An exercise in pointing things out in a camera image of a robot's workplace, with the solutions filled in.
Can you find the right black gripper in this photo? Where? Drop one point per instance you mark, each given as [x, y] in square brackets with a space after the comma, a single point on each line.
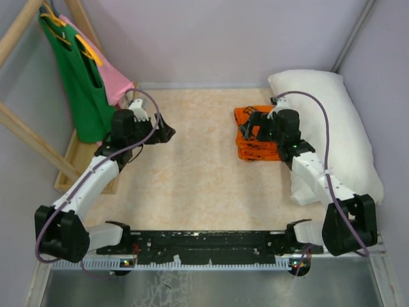
[257, 119]

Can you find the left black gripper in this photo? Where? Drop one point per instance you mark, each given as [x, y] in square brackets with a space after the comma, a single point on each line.
[169, 131]

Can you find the orange patterned pillowcase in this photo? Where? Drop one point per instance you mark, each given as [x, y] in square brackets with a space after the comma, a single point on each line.
[253, 150]

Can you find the green tank top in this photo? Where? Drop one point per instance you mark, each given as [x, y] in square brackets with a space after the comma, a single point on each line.
[84, 87]

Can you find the white pillow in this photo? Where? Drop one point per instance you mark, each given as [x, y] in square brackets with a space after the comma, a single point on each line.
[330, 122]

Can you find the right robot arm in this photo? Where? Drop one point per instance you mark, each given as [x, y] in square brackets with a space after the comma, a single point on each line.
[349, 225]

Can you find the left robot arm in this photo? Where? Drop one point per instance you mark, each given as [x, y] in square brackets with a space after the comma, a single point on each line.
[60, 230]

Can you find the pink shirt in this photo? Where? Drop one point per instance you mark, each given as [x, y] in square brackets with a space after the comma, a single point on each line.
[116, 84]

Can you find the wooden clothes rack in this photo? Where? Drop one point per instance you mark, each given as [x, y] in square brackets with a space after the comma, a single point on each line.
[40, 151]

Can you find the teal clothes hanger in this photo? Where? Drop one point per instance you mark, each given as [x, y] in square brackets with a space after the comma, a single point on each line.
[51, 4]

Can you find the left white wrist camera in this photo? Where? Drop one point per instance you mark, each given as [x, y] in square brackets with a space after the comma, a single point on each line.
[138, 107]

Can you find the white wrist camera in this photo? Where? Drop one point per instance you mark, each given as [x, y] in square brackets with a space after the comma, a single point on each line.
[280, 104]
[138, 107]

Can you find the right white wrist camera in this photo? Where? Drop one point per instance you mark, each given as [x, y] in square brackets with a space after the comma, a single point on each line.
[280, 104]

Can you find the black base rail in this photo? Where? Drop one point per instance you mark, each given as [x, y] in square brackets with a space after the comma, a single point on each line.
[120, 250]

